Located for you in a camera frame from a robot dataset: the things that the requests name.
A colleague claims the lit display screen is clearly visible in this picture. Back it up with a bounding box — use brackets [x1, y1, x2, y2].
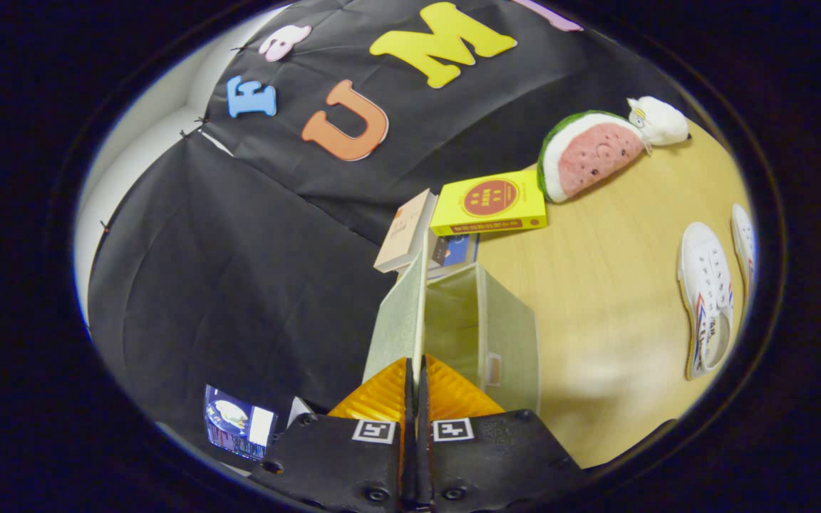
[204, 385, 278, 461]

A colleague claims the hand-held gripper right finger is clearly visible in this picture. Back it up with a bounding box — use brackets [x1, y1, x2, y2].
[416, 354, 586, 511]

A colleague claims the green fabric storage box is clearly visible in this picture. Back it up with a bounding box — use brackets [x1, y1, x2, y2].
[363, 246, 541, 414]

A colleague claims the watermelon slice plush toy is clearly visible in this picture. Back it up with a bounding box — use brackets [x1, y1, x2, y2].
[537, 109, 648, 204]

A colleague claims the white plush toy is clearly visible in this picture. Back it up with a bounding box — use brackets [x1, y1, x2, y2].
[627, 96, 691, 148]

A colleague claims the white canvas shoe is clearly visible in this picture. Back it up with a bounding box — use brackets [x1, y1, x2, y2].
[730, 204, 758, 301]
[678, 222, 735, 380]

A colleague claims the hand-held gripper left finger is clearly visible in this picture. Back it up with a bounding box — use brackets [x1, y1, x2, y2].
[250, 356, 411, 511]

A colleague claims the yellow book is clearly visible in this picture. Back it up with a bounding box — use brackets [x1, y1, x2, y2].
[430, 170, 548, 237]

